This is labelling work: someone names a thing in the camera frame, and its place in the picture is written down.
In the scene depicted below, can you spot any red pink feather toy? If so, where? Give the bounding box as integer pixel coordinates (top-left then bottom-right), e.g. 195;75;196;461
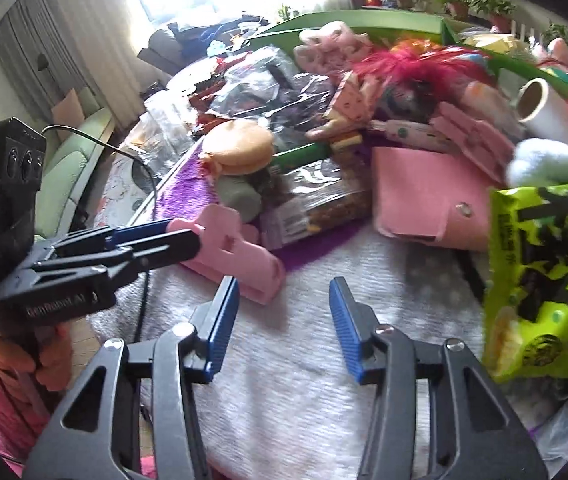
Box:
352;40;497;103

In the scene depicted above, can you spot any black left camera box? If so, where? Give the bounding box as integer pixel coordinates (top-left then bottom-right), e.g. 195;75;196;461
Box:
0;117;46;281

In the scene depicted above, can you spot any left hand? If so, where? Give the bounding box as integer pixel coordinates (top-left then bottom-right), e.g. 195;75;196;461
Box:
0;323;72;405

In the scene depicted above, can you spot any grey ottoman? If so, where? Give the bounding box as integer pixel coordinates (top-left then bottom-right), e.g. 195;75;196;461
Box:
136;28;188;76

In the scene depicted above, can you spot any green seaweed snack bag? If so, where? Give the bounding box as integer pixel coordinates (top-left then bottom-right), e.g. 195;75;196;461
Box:
482;184;568;382

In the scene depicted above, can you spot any pink plastic clip holder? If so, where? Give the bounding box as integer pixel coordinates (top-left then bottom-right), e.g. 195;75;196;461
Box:
167;204;285;306

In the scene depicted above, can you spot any plush hamburger toy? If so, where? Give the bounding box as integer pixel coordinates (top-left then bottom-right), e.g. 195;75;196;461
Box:
198;119;274;179

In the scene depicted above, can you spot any pink wallet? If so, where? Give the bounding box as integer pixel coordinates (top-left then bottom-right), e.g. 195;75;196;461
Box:
372;148;498;252

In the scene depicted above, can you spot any packaged snack bar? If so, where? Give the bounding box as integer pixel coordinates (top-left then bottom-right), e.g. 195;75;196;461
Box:
259;156;372;250

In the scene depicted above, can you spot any green box with clutter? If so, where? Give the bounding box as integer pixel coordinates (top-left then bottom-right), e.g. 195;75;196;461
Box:
441;18;568;99

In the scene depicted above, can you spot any cardboard tape roll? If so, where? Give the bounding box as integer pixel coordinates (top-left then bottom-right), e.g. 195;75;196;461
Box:
515;78;568;145

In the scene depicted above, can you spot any black camera cable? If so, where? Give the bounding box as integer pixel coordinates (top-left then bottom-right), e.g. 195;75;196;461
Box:
41;123;160;346

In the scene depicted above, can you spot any empty green box lid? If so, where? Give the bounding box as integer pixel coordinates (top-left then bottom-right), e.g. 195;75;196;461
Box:
244;8;455;56

